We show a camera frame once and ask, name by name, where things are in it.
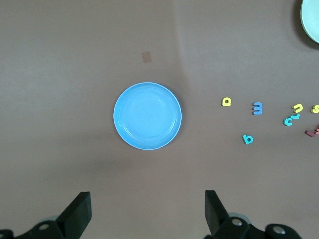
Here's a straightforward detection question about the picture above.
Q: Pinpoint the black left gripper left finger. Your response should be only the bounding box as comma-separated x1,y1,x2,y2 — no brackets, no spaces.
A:
14,191,92,239

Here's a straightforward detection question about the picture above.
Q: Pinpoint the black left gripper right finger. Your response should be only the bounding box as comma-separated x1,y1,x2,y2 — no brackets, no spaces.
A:
204,190,266,239

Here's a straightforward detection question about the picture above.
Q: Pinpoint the blue foam letter m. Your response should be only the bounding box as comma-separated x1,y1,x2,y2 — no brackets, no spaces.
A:
252,101,265,116

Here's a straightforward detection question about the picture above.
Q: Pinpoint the blue plate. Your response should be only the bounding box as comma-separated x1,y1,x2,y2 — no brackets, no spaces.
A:
113,82,183,151

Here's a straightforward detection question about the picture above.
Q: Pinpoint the pale green plate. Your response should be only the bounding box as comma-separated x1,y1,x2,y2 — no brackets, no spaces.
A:
300,0,319,45

